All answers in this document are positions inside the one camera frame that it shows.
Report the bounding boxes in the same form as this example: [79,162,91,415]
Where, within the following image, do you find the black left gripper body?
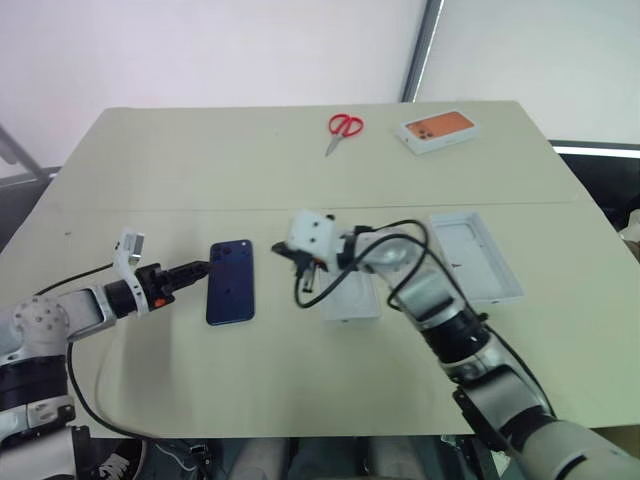
[135,262,177,310]

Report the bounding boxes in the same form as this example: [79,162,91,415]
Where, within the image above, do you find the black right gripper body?
[283,243,321,275]

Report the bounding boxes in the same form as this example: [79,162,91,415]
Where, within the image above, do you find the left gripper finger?
[169,272,207,293]
[167,260,213,281]

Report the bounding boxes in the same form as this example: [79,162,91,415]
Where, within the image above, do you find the dark blue smartphone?
[204,239,258,328]

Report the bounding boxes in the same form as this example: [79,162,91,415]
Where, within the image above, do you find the white phone box tray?
[428,209,527,307]
[318,266,384,324]

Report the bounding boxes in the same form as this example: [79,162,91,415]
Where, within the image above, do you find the white box with orange print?
[395,110,483,157]

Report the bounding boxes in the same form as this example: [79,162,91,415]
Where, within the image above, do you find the black and white sneaker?
[92,438,149,480]

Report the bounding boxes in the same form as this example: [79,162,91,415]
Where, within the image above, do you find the grey rounded shape under table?
[233,438,292,480]

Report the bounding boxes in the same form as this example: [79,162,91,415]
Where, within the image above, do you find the dark vertical pole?
[399,0,450,104]

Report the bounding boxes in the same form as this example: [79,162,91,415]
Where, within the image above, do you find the brown cardboard item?
[619,208,640,262]

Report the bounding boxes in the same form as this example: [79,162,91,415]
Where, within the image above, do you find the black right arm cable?
[292,218,432,313]

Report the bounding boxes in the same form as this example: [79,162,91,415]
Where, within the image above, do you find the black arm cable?
[292,218,432,313]
[32,262,161,442]

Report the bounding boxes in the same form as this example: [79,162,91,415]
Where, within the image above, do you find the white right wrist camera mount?
[287,209,338,267]

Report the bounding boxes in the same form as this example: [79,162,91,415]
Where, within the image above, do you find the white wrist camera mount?
[111,228,150,315]
[287,209,338,267]

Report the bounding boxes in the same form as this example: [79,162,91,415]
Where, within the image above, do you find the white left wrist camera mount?
[111,228,150,315]

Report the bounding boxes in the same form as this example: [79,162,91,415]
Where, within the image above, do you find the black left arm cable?
[32,262,161,442]

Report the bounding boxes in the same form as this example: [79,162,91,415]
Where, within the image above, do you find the red handled scissors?
[323,113,366,159]

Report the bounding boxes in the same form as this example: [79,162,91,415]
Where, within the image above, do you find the grey metal frame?
[0,119,62,190]

